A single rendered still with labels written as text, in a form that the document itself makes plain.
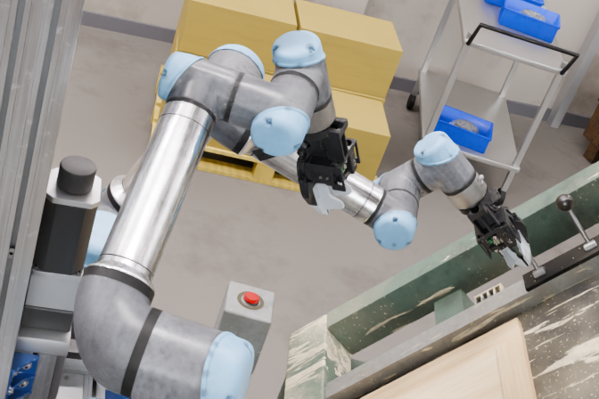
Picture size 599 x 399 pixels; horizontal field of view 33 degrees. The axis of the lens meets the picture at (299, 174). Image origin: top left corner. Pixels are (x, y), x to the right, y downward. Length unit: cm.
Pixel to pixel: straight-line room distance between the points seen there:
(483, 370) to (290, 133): 91
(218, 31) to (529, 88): 226
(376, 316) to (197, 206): 202
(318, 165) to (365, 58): 325
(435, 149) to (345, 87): 299
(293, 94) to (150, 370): 44
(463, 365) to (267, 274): 208
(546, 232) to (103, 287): 135
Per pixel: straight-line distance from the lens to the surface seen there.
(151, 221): 135
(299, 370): 252
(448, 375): 222
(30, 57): 144
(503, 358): 215
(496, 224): 203
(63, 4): 140
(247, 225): 442
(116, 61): 540
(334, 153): 161
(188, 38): 476
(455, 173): 196
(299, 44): 150
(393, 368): 233
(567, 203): 217
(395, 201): 188
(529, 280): 222
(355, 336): 258
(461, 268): 246
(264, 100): 144
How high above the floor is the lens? 249
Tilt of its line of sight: 31 degrees down
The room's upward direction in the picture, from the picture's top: 19 degrees clockwise
